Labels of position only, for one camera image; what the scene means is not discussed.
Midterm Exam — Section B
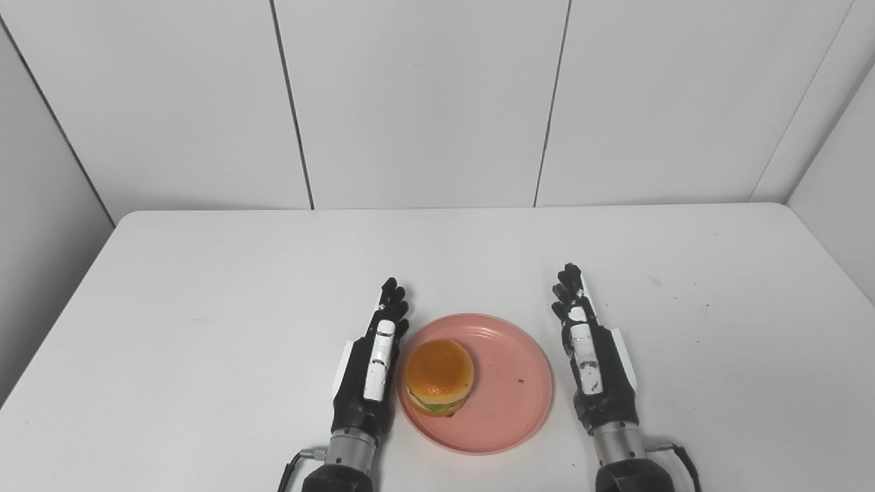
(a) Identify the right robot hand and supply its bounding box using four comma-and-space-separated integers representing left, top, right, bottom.
551, 263, 641, 435

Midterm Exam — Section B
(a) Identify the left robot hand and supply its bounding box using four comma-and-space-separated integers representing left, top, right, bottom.
331, 277, 410, 441

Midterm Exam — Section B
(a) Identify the toy hamburger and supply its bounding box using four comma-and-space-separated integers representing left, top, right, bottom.
404, 339, 475, 418

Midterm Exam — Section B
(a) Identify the pink plate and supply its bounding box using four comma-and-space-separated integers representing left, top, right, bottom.
397, 313, 554, 456

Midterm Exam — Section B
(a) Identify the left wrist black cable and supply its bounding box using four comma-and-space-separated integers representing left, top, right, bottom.
277, 448, 329, 492

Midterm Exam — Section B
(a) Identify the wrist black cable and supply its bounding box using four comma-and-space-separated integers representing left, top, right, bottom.
645, 439, 703, 492
277, 448, 329, 492

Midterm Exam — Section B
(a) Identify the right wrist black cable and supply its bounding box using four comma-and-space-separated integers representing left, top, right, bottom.
645, 439, 703, 492

